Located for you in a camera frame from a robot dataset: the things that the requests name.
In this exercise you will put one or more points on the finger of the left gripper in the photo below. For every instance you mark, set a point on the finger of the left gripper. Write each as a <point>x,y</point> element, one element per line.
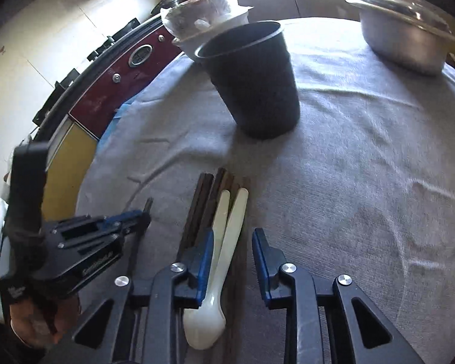
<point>142,227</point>
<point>122,224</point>

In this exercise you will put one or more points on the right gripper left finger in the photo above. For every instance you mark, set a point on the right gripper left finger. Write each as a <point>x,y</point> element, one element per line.
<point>137,311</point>

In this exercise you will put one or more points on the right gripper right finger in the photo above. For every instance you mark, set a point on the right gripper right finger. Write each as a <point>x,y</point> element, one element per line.
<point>321,312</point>

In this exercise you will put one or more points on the cream plastic spoon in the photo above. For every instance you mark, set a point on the cream plastic spoon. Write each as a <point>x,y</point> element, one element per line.
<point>204,326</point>
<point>218,241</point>

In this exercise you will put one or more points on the black utensil holder cup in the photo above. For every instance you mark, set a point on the black utensil holder cup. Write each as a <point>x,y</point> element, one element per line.
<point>250,67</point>

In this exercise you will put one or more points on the person's left hand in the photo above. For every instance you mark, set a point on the person's left hand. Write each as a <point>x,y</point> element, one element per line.
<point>28,323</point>

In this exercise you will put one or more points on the yellow lower cabinets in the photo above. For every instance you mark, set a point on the yellow lower cabinets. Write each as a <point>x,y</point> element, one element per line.
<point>72,151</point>

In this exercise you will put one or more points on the blue under cloth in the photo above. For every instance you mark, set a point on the blue under cloth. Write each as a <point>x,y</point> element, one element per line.
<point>118,114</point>

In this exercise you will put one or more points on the dark red oven front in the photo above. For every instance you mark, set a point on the dark red oven front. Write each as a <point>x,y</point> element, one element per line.
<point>128,75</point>

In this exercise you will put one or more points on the grey table cloth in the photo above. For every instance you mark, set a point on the grey table cloth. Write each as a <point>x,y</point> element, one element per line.
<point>363,186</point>

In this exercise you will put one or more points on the plastic-wrapped white bowl stack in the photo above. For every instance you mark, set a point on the plastic-wrapped white bowl stack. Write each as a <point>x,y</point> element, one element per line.
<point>194,22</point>

